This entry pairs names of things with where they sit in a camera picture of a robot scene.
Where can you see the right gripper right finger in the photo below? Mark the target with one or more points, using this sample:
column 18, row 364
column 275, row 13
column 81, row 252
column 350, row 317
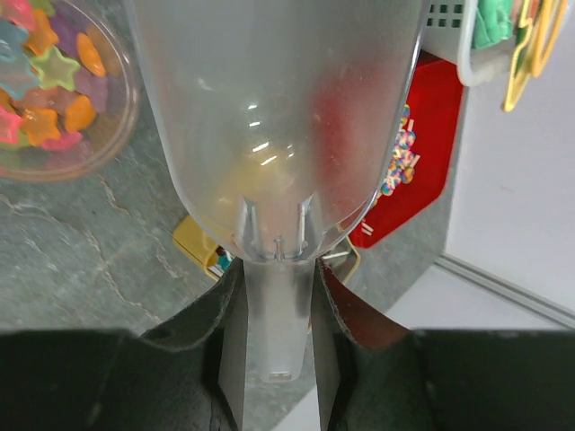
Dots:
column 374, row 374

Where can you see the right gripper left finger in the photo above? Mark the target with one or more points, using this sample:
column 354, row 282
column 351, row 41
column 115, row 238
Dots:
column 165, row 379

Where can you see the gold lollipop tin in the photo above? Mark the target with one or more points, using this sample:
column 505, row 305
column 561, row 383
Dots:
column 214, row 260

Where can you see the clear plastic scoop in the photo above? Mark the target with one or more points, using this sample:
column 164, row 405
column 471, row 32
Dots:
column 277, row 121

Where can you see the red candy tray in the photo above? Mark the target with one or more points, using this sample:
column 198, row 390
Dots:
column 418, row 171

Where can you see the clear glass bowl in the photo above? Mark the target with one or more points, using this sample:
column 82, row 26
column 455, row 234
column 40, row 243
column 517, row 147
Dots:
column 69, row 97

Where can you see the grey plastic basket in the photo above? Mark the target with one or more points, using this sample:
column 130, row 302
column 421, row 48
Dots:
column 449, row 28

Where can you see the green cloth in basket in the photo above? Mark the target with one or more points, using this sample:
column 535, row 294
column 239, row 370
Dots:
column 493, row 23

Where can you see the yellow clothes hanger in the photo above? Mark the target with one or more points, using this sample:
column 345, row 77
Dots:
column 538, row 25

